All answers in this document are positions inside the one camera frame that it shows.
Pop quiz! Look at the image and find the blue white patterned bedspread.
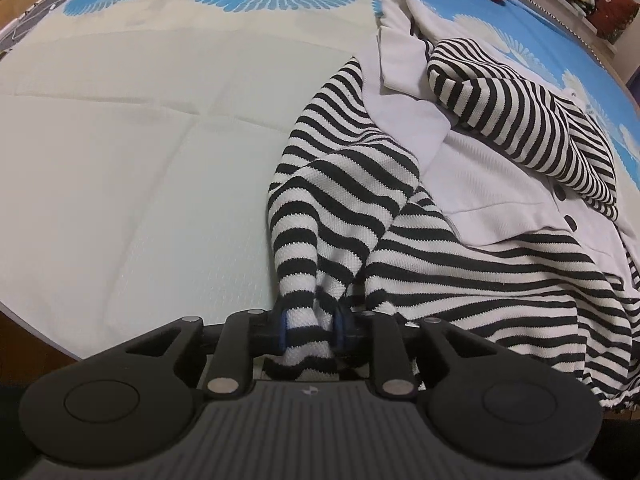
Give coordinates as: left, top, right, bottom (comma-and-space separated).
1, 0, 639, 358

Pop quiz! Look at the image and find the dark red cushion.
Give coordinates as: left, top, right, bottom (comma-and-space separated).
587, 0, 639, 44

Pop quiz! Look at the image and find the black white striped sweater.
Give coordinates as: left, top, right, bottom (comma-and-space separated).
261, 0, 640, 411

